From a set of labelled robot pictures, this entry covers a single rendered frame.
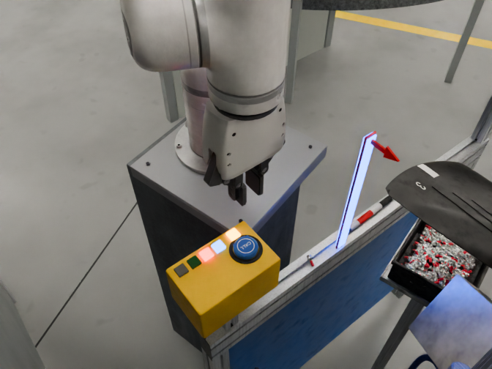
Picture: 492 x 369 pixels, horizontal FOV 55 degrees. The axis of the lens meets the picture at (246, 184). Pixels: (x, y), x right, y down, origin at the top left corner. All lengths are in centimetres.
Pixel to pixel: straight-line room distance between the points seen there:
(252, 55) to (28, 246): 190
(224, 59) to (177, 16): 6
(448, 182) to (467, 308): 21
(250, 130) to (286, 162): 52
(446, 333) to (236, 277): 35
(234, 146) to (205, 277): 28
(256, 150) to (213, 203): 42
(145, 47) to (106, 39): 291
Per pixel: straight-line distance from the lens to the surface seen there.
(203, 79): 89
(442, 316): 88
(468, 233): 71
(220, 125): 51
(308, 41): 303
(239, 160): 55
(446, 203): 73
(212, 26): 44
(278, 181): 100
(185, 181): 101
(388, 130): 264
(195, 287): 74
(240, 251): 76
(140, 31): 44
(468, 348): 82
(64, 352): 196
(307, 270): 100
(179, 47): 44
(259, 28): 44
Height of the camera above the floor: 172
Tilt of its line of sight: 50 degrees down
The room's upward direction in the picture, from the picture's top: straight up
